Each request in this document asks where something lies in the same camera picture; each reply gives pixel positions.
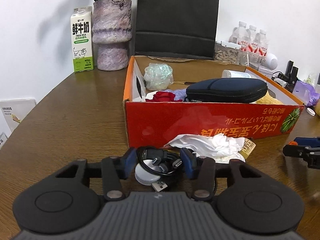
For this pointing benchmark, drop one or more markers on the navy blue zip pouch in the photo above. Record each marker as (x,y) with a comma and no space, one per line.
(227,90)

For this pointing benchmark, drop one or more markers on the black paper shopping bag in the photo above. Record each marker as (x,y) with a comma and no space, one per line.
(176,28)

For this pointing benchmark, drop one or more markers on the yellow ceramic mug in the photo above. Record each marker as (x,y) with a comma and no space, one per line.
(317,108)

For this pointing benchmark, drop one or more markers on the red cardboard pumpkin box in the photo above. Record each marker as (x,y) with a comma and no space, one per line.
(157,123)

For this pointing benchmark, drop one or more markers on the yellow white plush toy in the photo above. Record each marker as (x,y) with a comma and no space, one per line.
(268,100)

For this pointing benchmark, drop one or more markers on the water bottle right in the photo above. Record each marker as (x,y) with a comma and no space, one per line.
(262,43)

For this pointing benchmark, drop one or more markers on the purple drawstring pouch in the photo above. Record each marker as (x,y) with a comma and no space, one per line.
(180,94)

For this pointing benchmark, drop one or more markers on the white box on floor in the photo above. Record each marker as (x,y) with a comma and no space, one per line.
(14,111)

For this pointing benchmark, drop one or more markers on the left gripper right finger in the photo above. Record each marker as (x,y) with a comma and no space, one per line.
(202,171)

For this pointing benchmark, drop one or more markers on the purple tissue pack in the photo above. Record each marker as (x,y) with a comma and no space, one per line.
(306,93)

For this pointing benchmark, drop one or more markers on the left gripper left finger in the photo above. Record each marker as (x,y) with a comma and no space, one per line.
(115,169)

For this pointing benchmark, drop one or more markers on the white power adapter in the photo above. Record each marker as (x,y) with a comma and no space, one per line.
(280,82)

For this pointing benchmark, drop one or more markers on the water bottle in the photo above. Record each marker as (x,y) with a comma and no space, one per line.
(253,43)
(262,43)
(240,36)

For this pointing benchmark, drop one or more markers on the water bottle middle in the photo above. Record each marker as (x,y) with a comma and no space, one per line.
(253,43)

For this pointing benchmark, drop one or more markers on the iridescent white rose ornament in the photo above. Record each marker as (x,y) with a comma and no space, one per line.
(158,76)

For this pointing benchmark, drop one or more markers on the water bottle left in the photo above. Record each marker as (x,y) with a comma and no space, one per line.
(240,36)

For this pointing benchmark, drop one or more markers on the black charger stand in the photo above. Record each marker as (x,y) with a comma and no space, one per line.
(291,73)

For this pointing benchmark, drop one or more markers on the white round speaker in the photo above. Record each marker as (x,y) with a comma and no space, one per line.
(270,61)

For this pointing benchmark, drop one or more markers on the white cotton swab jar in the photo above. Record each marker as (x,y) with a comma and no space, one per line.
(236,74)

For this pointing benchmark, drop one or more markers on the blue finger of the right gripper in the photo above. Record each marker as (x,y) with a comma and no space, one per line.
(308,142)
(295,151)

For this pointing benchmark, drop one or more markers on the red rose flower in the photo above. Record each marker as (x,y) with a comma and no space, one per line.
(161,96)

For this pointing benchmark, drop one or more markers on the purple marbled vase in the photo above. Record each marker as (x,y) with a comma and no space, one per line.
(111,32)

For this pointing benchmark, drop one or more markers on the white round charger puck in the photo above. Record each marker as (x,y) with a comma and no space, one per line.
(144,177)

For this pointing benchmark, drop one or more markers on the clear container of pellets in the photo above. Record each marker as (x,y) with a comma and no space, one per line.
(227,52)

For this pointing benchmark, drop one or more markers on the white tissue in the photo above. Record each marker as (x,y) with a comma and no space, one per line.
(219,147)

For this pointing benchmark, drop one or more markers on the green white milk carton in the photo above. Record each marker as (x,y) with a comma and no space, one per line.
(81,37)

